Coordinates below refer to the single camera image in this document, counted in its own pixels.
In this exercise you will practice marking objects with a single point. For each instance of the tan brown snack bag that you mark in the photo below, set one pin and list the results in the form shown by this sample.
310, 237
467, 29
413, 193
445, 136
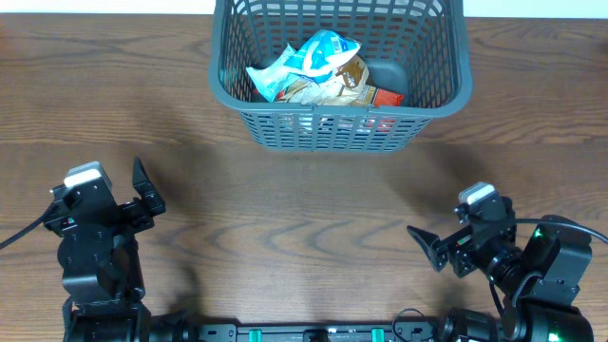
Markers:
349, 84

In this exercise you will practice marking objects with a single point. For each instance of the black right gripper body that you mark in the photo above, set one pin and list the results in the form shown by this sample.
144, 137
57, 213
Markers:
466, 253

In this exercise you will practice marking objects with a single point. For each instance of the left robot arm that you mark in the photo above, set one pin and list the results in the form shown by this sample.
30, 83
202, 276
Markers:
99, 255

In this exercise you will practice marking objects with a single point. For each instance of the blue white snack bag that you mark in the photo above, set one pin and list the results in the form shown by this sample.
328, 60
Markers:
321, 56

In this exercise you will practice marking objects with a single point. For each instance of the teal white snack packet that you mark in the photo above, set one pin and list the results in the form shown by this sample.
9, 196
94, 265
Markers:
273, 82

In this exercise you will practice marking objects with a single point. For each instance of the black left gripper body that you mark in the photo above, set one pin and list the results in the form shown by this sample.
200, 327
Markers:
136, 217

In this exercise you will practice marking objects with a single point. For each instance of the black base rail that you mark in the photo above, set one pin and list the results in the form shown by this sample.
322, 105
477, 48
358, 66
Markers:
419, 330

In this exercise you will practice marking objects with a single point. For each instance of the orange pasta packet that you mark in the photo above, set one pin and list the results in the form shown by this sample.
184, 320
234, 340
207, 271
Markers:
387, 97

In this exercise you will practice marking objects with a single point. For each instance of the grey plastic basket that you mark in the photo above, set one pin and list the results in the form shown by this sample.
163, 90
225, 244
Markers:
417, 49

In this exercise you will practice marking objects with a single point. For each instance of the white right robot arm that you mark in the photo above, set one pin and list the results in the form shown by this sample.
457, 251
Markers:
533, 288

